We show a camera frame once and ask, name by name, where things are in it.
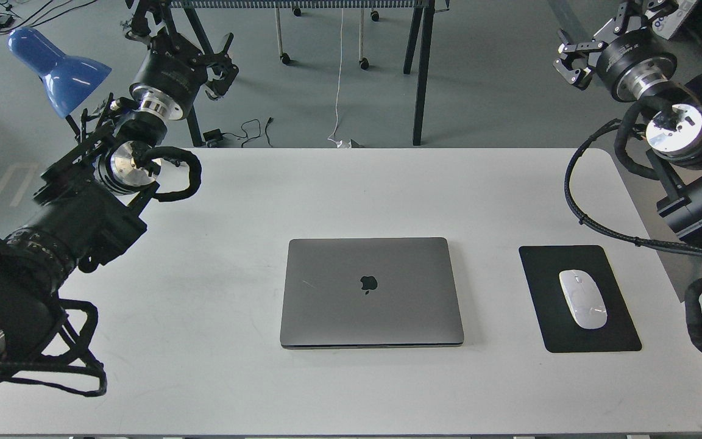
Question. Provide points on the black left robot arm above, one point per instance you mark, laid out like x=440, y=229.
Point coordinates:
x=92, y=198

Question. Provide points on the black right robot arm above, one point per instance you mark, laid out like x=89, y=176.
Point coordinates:
x=659, y=137

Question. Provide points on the white cardboard box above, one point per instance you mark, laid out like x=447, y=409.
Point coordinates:
x=667, y=26

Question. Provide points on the wheeled cart legs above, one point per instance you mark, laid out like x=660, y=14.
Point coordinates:
x=374, y=15

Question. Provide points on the blue desk lamp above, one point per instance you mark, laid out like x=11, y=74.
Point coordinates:
x=68, y=80

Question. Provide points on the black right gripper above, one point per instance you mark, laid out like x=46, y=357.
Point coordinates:
x=632, y=66

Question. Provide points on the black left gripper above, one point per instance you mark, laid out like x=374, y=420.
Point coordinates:
x=167, y=71

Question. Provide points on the black mouse pad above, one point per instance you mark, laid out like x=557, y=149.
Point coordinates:
x=560, y=333

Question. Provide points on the grey laptop computer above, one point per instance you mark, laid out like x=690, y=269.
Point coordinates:
x=370, y=293

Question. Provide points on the white computer mouse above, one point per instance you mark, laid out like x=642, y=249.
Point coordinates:
x=583, y=298

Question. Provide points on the black power adapter with cable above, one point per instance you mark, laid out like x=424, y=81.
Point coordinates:
x=251, y=130

